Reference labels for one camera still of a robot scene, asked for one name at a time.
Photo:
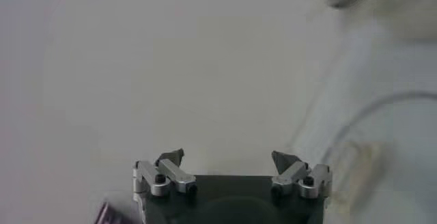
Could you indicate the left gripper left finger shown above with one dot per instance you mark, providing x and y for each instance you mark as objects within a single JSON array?
[{"x": 174, "y": 175}]

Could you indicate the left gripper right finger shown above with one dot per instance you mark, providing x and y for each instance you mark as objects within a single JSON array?
[{"x": 293, "y": 175}]

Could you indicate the round glass pot lid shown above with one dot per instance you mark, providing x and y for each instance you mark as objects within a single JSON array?
[{"x": 362, "y": 170}]

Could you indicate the cream electric cooker base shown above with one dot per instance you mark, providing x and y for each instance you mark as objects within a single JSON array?
[{"x": 409, "y": 17}]

